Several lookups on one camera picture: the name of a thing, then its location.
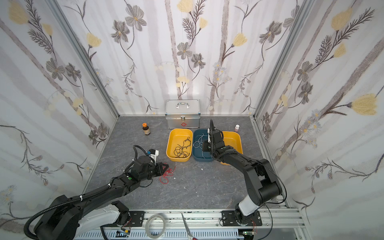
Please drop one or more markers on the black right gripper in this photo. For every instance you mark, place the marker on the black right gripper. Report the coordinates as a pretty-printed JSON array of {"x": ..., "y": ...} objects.
[{"x": 213, "y": 139}]

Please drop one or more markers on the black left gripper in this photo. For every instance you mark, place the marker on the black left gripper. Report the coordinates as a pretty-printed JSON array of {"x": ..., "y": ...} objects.
[{"x": 157, "y": 168}]

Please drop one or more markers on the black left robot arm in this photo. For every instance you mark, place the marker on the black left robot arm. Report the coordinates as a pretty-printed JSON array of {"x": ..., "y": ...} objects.
[{"x": 67, "y": 218}]

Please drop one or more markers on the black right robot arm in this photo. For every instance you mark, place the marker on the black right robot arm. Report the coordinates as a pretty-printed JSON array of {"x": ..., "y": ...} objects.
[{"x": 262, "y": 183}]

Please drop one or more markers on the teal plastic bin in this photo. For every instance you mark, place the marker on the teal plastic bin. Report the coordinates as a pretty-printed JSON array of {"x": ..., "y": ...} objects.
[{"x": 199, "y": 137}]

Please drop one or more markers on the right yellow plastic bin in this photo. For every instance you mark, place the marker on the right yellow plastic bin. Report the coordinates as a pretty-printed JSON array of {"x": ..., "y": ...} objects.
[{"x": 233, "y": 139}]

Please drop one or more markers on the yellow plastic bin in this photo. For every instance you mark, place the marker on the yellow plastic bin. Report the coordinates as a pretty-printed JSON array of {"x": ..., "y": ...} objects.
[
  {"x": 179, "y": 147},
  {"x": 233, "y": 139}
]

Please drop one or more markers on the left yellow plastic bin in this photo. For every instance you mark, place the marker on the left yellow plastic bin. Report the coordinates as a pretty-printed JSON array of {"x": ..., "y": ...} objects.
[{"x": 179, "y": 147}]

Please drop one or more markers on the brown bottle orange cap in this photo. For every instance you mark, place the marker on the brown bottle orange cap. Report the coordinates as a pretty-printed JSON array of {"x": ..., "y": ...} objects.
[{"x": 146, "y": 129}]

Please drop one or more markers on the silver first aid case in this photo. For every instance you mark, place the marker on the silver first aid case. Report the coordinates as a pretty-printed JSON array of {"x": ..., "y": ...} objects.
[{"x": 183, "y": 114}]

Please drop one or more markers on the roll of clear tape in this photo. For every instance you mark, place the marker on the roll of clear tape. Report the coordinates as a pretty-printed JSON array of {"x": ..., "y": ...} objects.
[{"x": 153, "y": 231}]

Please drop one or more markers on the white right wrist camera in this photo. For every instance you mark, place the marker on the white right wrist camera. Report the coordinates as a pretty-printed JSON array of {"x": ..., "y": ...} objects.
[{"x": 210, "y": 136}]

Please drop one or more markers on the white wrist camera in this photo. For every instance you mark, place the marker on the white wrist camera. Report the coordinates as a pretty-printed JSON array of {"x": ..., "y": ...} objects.
[
  {"x": 153, "y": 154},
  {"x": 210, "y": 136}
]

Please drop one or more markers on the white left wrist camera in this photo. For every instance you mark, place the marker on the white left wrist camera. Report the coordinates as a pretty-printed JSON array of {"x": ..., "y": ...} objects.
[{"x": 153, "y": 154}]

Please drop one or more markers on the scissors with red handle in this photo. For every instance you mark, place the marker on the scissors with red handle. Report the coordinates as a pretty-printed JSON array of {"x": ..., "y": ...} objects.
[{"x": 189, "y": 234}]

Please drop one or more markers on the aluminium front rail frame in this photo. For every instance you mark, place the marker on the aluminium front rail frame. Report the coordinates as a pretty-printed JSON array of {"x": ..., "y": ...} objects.
[{"x": 273, "y": 224}]

